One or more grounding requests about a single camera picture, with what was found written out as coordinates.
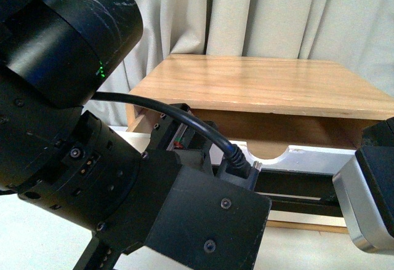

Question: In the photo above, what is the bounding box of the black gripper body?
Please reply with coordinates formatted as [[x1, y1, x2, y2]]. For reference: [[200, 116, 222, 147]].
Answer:
[[73, 113, 271, 269]]

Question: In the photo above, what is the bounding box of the silver black camera box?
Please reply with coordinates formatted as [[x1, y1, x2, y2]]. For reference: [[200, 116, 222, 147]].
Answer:
[[332, 118, 393, 255]]

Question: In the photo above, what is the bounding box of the white drawer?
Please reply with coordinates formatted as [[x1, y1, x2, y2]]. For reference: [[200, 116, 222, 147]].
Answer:
[[114, 130, 357, 175]]

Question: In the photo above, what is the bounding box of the wooden drawer cabinet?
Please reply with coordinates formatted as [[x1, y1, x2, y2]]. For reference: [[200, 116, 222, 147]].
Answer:
[[125, 54, 394, 234]]

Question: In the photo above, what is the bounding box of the black camera cable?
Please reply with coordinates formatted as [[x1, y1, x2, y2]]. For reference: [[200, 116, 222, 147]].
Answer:
[[90, 92, 254, 180]]

